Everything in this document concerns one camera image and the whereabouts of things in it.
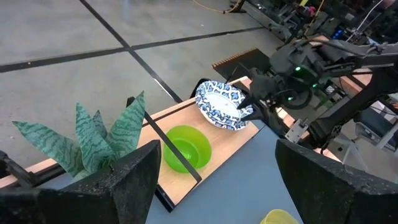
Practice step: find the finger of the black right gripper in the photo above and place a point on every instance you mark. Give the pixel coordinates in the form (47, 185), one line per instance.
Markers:
(256, 114)
(252, 102)

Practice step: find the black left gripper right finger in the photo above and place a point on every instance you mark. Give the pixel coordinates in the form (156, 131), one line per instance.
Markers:
(342, 202)

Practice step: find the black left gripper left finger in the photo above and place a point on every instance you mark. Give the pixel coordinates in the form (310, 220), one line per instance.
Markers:
(93, 202)

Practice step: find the blue patterned paper bowl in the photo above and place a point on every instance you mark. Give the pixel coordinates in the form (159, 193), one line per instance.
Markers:
(217, 102)
(231, 127)

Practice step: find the yellow plastic bowl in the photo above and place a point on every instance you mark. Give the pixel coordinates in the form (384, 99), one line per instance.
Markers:
(278, 217)

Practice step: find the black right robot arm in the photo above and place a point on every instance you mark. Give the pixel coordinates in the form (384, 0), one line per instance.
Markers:
(351, 109)

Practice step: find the black hazard-striped floor mat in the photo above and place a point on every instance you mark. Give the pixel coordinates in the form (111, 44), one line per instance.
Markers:
(245, 62)

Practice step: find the snake plant in white pot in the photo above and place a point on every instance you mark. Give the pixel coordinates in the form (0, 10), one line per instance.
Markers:
(90, 146)

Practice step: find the blue table mat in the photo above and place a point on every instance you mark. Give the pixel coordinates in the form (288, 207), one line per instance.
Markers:
(236, 186)

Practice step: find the green plastic bowl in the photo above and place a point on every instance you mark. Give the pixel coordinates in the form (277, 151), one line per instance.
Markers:
(189, 149)

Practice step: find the gray chair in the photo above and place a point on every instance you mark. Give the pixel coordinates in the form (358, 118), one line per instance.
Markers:
(373, 119)

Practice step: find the cluttered equipment bench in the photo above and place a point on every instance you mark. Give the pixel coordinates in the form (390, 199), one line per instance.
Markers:
(342, 18)

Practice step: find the white metal bracket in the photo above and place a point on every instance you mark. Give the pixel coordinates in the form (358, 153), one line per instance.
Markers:
(297, 132)

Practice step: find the black table frame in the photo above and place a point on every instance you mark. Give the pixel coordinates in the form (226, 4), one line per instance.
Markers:
(49, 172)

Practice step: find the gray metal floor rail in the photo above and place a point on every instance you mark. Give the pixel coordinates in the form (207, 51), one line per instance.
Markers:
(267, 20)

